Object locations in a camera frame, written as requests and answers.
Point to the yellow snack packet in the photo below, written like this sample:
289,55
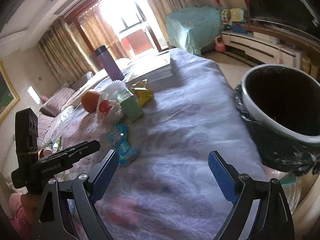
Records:
145,96

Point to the white television cabinet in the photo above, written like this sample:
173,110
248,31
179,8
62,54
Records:
250,45

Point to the orange fruit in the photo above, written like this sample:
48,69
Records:
90,101

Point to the white trash bin black liner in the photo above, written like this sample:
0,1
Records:
275,155

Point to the person's left forearm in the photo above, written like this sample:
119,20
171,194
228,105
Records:
16,210

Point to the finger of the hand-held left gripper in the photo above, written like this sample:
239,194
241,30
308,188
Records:
85,147

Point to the gold framed picture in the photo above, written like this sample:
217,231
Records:
7,95

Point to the green snack packet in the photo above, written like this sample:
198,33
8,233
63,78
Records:
131,107

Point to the white plastic bag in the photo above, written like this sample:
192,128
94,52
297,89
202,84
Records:
110,117

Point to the wooden rack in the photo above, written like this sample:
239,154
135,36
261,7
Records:
315,70

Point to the grey sofa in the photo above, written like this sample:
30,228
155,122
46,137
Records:
82,80

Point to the yellow toy box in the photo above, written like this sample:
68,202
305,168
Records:
238,14

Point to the black television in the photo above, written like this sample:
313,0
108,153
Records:
275,2

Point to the stack of yellow jars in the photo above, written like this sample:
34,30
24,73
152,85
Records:
306,64

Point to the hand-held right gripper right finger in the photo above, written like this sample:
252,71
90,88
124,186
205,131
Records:
222,177

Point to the white toy basket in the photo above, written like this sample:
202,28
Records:
225,17

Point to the light blue snack packet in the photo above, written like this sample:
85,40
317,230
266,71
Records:
122,145

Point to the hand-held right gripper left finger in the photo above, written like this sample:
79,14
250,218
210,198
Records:
105,177

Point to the pink quilted pillow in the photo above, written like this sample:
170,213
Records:
63,98
45,127

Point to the pink rod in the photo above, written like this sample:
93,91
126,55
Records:
247,5

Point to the blue toy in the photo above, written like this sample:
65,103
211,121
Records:
238,27

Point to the teal cloth covered furniture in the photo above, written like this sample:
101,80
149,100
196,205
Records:
195,27

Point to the sheer brown curtain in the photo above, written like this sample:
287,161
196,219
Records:
100,35

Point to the stack of books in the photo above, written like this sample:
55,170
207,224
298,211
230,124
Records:
155,67

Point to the beige patterned curtain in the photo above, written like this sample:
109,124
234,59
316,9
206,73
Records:
167,5
65,52

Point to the purple thermos bottle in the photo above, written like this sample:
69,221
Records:
110,65

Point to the pink kettlebell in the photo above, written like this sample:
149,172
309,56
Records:
220,45

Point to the wooden sliding glass door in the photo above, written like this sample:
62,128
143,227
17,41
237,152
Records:
155,37

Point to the red and silver foil wrapper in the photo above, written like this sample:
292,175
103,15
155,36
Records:
47,151

